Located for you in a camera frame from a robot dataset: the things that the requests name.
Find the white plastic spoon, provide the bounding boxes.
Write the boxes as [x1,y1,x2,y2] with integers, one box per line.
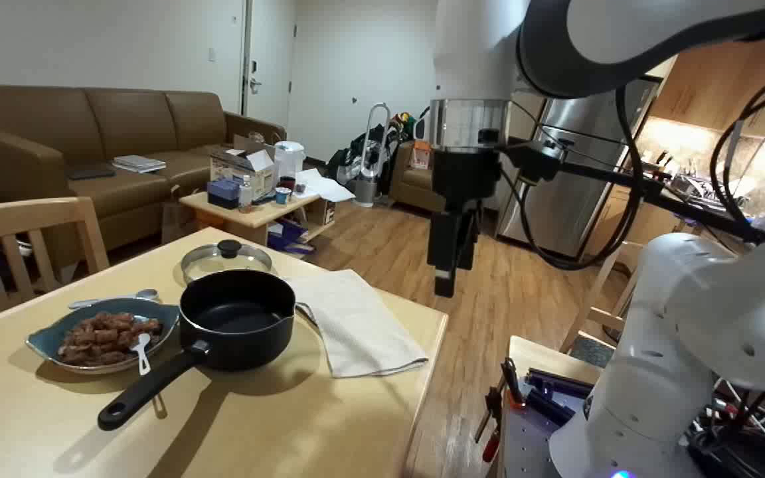
[129,330,170,419]

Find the white door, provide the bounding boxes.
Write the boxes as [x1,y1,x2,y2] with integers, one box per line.
[242,0,301,133]

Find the brown food pieces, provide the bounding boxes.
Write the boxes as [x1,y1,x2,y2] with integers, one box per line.
[56,310,165,370]

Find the blue bag under table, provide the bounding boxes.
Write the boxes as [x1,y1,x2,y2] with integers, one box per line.
[267,218,316,258]

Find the black saucepan with handle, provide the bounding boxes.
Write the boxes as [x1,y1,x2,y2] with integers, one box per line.
[97,269,297,432]

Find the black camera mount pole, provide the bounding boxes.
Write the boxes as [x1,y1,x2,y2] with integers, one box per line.
[501,140,765,256]

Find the blue ceramic plate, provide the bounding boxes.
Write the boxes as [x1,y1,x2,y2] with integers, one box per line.
[25,294,183,378]

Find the wooden dining chair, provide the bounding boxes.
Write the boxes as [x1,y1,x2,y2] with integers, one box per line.
[0,193,113,330]

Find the white book stack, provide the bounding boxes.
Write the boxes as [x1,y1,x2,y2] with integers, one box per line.
[113,153,170,177]

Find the brown armchair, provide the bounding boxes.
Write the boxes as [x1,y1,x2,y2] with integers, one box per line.
[392,140,446,216]

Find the dark blue small box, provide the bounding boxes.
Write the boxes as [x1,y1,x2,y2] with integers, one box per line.
[204,177,244,212]

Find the white cloth towel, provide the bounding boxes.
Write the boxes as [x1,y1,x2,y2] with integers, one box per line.
[292,266,434,382]

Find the open cardboard box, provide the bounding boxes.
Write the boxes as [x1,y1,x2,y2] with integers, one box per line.
[208,143,281,210]

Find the red handled clamp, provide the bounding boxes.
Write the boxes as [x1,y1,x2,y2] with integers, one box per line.
[473,356,526,465]

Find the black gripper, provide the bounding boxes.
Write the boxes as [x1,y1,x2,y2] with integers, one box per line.
[428,143,502,301]

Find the white cylindrical appliance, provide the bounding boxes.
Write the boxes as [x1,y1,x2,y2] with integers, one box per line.
[272,137,308,183]

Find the white paper sheets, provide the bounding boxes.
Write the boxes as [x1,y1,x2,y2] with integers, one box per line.
[296,167,360,206]

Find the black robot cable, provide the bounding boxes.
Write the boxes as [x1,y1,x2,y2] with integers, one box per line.
[498,78,648,274]

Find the brown leather sofa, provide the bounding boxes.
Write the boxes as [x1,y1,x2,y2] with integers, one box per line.
[0,82,287,269]

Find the light wooden coffee table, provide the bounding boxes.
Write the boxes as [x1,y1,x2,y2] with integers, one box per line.
[179,187,332,253]

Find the stainless steel refrigerator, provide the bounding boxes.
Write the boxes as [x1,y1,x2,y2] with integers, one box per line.
[498,75,665,266]

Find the white standing fan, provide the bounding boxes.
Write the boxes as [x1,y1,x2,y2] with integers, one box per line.
[351,100,397,212]

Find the light wooden stool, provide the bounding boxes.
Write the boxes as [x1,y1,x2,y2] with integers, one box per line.
[560,240,648,354]

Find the dark flat tablet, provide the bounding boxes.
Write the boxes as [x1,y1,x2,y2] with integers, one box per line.
[66,161,117,183]

